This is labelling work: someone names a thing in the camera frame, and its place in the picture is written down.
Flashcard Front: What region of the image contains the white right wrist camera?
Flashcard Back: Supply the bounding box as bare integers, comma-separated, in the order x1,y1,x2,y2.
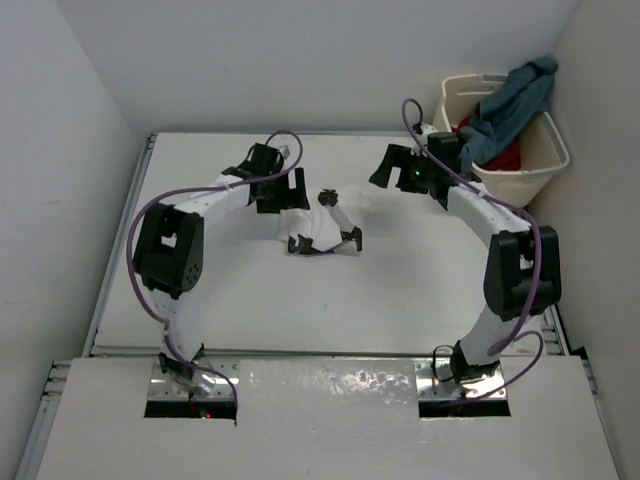
412,123,438,147

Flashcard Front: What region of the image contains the red t shirt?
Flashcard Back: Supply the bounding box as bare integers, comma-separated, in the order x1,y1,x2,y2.
452,116,521,173

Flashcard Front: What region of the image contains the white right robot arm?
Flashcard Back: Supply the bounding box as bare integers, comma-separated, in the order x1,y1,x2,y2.
369,132,561,383

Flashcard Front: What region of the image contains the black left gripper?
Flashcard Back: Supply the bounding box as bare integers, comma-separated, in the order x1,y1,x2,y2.
258,168,308,214

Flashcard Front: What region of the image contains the teal blue t shirt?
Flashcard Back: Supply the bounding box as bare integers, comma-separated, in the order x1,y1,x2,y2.
469,56,558,142

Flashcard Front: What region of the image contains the metal base plate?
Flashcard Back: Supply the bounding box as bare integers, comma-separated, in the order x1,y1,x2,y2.
147,356,239,401
414,356,508,402

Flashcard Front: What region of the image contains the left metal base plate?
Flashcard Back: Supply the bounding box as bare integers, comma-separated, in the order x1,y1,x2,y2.
147,356,239,401

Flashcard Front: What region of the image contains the white printed t shirt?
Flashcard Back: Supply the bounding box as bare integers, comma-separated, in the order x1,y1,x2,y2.
276,189,363,256

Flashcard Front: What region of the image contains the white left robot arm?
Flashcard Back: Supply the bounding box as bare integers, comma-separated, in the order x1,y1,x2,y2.
126,143,308,383

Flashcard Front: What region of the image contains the cream plastic laundry basket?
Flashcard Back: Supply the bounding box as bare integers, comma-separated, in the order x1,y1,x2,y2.
433,74,570,207

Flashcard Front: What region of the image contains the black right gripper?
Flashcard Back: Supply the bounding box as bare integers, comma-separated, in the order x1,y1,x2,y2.
370,144,436,194

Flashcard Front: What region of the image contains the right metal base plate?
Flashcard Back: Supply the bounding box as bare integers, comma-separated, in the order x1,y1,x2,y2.
414,356,508,402

